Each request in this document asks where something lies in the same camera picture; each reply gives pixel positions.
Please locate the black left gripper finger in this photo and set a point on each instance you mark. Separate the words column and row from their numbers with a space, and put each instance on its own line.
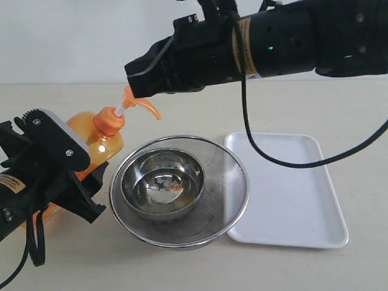
column 93, row 181

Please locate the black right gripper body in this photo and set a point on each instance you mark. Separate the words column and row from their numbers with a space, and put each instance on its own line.
column 201, row 54

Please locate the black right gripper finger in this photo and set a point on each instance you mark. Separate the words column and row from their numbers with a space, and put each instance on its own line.
column 152, row 73

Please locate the steel mesh strainer basket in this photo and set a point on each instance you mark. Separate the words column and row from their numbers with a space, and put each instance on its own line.
column 223, row 203

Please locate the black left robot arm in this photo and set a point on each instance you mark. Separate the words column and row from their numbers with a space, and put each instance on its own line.
column 34, row 194

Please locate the white rectangular plastic tray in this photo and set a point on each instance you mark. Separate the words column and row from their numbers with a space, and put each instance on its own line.
column 287, row 207

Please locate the small stainless steel bowl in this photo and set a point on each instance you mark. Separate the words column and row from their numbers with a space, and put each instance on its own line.
column 163, row 184

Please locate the orange pump soap bottle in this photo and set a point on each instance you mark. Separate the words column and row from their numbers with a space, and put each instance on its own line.
column 101, row 132

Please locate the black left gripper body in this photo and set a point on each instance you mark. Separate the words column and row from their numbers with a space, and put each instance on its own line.
column 73, row 197

